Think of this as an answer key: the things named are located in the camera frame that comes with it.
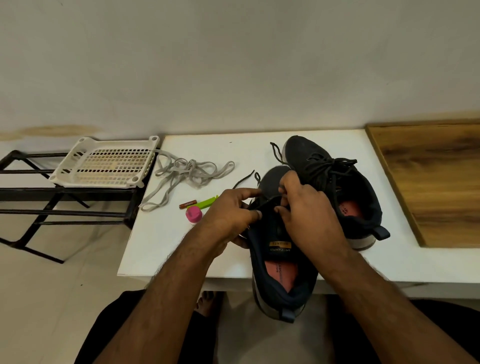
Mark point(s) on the white perforated plastic tray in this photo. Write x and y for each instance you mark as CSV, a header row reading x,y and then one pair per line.
x,y
103,163

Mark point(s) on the pink capped white bottle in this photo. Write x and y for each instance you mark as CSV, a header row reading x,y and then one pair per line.
x,y
193,215

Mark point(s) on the black shoelace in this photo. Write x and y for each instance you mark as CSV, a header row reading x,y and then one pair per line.
x,y
244,178
330,166

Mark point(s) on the black metal rack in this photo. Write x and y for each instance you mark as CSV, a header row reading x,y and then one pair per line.
x,y
71,196

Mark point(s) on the person's left forearm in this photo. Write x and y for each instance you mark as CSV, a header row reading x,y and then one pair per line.
x,y
157,311

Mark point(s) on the person's bare foot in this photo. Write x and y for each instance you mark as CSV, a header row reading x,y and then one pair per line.
x,y
208,304

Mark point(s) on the person's left hand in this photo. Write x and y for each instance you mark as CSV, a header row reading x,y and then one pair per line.
x,y
225,219

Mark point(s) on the person's right hand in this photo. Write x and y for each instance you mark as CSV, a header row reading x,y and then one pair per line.
x,y
315,221

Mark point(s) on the grey shoelaces bundle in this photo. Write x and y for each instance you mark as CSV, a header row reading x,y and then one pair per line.
x,y
180,170

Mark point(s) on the small red stick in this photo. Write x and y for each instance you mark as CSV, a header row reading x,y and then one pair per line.
x,y
187,204

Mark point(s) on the dark sneaker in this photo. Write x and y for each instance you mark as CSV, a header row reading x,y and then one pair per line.
x,y
281,296
301,148

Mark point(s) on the wooden board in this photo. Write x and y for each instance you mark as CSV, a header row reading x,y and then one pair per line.
x,y
442,180

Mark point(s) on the person's right forearm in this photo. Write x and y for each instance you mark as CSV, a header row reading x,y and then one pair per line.
x,y
394,311

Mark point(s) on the green marker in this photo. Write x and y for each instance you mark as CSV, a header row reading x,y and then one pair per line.
x,y
208,202

